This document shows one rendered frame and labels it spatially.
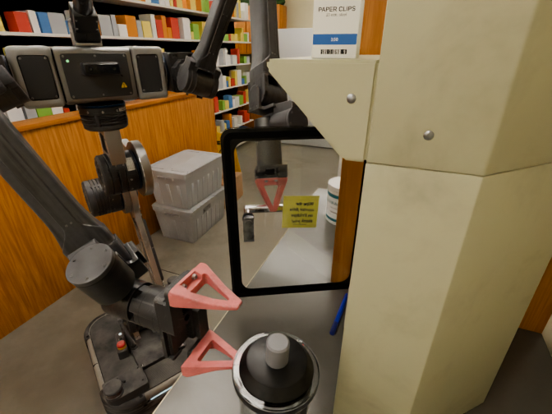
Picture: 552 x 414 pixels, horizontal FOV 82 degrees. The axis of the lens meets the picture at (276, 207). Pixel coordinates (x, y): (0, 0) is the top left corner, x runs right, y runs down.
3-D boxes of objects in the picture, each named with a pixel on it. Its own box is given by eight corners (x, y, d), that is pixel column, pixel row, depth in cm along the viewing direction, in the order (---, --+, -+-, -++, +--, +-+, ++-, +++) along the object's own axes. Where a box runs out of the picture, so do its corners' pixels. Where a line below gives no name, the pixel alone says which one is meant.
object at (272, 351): (326, 377, 41) (333, 342, 38) (277, 433, 35) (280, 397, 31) (274, 335, 46) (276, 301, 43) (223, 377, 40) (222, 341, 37)
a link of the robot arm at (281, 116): (278, 97, 75) (249, 87, 70) (314, 82, 67) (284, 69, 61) (278, 147, 75) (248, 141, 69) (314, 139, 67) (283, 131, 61)
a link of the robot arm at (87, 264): (138, 247, 54) (90, 281, 51) (99, 203, 45) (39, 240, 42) (171, 294, 47) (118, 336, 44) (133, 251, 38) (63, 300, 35)
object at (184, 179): (227, 186, 307) (225, 153, 293) (190, 213, 257) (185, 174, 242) (191, 180, 321) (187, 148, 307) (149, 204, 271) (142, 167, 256)
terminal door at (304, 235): (356, 287, 78) (380, 124, 61) (232, 297, 75) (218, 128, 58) (356, 286, 79) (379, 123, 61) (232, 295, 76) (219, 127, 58)
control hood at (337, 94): (388, 112, 61) (397, 54, 56) (365, 163, 34) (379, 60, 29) (329, 108, 65) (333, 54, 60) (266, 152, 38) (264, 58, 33)
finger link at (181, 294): (223, 310, 34) (153, 287, 37) (227, 357, 37) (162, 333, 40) (252, 273, 39) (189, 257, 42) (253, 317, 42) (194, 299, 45)
